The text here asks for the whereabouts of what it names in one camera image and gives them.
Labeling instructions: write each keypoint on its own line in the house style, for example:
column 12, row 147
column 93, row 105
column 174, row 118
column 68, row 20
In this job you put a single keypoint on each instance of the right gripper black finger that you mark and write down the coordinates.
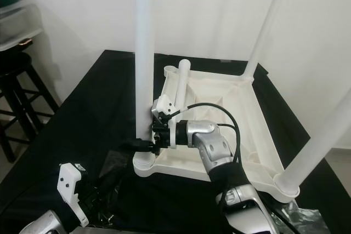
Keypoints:
column 140, row 144

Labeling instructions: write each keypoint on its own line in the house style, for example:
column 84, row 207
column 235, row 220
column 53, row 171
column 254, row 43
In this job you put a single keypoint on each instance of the white plastic table top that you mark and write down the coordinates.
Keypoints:
column 214, row 89

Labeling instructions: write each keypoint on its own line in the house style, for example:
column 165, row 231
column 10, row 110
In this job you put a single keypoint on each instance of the black round stool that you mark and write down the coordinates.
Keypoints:
column 16, row 67

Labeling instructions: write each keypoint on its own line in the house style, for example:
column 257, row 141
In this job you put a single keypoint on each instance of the clear tape patch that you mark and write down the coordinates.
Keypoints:
column 304, row 217

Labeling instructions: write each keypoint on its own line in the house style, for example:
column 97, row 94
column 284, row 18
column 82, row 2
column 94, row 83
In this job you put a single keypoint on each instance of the clear plastic container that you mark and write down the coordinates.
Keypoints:
column 16, row 26

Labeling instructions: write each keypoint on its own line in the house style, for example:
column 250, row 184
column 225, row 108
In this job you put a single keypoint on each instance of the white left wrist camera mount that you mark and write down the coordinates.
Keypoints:
column 71, row 182

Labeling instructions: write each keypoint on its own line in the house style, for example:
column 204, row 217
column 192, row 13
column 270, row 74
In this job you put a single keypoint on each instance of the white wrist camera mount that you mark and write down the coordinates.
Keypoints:
column 162, row 105
column 71, row 182

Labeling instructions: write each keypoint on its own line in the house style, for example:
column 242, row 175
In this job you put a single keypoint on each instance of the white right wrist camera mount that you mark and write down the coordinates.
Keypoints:
column 162, row 105

